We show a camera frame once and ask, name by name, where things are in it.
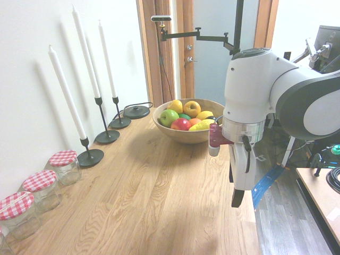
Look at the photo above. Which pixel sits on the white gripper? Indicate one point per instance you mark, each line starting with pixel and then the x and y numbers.
pixel 241 170

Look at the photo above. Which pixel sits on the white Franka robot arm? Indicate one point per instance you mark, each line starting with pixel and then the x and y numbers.
pixel 247 85

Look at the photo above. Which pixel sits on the green round button device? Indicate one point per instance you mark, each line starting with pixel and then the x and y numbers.
pixel 336 150

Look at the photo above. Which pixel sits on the black round kettle base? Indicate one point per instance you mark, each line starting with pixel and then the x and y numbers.
pixel 136 111

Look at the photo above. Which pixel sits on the white stand leg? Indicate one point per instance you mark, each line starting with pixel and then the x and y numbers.
pixel 288 151

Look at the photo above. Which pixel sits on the elongated yellow fruit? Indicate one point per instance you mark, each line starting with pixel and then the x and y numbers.
pixel 200 126

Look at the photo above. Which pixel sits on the wooden side table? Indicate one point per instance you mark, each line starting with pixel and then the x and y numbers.
pixel 318 194

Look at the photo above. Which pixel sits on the wooden fruit bowl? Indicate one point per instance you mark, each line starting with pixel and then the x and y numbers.
pixel 180 136

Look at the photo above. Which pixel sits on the orange fruit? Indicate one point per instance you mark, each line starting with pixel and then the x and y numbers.
pixel 195 121

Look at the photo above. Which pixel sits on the yellow lemon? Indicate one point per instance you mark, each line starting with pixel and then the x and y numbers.
pixel 204 115

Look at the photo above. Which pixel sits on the red apple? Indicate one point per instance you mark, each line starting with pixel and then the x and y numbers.
pixel 180 124

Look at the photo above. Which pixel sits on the green lime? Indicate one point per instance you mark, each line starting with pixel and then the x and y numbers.
pixel 184 116

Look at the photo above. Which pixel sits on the yellow orange apple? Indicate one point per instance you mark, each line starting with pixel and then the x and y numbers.
pixel 191 108

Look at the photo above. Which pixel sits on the green apple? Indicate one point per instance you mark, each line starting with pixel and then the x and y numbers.
pixel 168 118

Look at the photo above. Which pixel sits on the yellow speckled apple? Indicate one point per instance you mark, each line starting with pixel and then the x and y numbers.
pixel 176 106

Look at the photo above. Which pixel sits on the frosted glass wooden door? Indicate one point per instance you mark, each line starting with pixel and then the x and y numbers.
pixel 212 66

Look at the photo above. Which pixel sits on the medium black candle holder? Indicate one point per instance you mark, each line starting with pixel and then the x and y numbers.
pixel 120 123

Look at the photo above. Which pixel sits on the tall black candle holder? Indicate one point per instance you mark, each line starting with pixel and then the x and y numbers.
pixel 107 137

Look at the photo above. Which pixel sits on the short black candle holder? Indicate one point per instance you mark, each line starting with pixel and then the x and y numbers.
pixel 90 158

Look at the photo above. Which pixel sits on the silver door lock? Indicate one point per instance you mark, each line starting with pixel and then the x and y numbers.
pixel 189 47

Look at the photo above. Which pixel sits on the black vertical pole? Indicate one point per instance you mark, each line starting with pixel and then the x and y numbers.
pixel 238 24

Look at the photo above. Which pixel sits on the glass jar red gingham lid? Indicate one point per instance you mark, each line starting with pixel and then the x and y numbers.
pixel 18 212
pixel 42 188
pixel 65 166

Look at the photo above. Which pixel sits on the black computer monitor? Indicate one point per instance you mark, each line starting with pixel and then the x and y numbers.
pixel 329 34

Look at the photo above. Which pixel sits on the white taper candle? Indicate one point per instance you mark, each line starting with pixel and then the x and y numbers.
pixel 66 93
pixel 106 58
pixel 86 53

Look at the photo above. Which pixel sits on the maroon wrist camera box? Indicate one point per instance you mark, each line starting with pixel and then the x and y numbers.
pixel 215 136

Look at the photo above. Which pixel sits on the wooden door frame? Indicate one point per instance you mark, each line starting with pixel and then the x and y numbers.
pixel 154 66

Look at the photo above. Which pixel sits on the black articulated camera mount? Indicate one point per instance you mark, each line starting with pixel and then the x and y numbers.
pixel 210 38

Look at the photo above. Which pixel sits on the white exterior camera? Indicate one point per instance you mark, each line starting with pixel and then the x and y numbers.
pixel 161 18

